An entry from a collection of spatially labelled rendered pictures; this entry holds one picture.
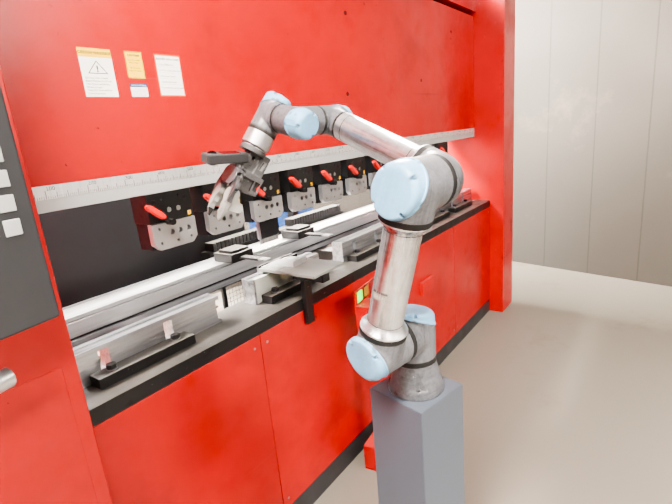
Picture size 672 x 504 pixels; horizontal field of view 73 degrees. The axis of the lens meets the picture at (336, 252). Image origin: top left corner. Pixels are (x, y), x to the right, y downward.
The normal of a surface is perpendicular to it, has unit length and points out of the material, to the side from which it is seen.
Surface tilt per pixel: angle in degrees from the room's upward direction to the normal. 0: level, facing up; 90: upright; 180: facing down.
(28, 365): 90
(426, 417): 90
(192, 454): 90
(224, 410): 90
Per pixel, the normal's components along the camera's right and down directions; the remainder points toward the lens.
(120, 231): 0.81, 0.08
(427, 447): 0.66, 0.14
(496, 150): -0.58, 0.25
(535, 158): -0.75, 0.23
